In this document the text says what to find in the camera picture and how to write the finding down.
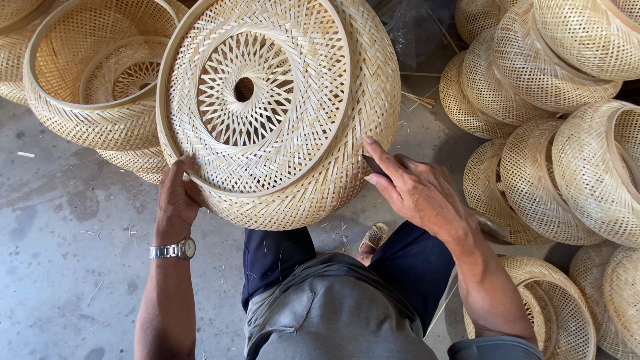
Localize black plastic bag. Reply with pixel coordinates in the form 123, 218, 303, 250
367, 0, 458, 69

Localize long thin bamboo strip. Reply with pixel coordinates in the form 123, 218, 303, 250
423, 282, 459, 341

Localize person's right hand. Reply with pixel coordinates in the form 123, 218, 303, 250
363, 135, 470, 242

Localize woven sandal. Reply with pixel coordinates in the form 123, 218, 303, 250
359, 222, 391, 253

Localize silver wristwatch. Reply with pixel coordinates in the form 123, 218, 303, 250
149, 236, 197, 261

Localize person's grey shirt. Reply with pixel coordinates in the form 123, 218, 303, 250
244, 252, 544, 360

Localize bundle of bamboo strips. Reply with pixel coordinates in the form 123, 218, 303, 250
400, 72, 443, 112

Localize large woven bamboo lampshade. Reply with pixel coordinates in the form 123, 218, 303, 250
156, 0, 402, 231

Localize person's left hand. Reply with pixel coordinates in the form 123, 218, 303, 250
152, 152, 207, 246

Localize person's foot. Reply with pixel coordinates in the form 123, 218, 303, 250
356, 242, 379, 267

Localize person's dark blue trousers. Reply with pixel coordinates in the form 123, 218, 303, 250
241, 220, 456, 337

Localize heap of bamboo lampshades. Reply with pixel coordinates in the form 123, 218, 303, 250
439, 0, 640, 360

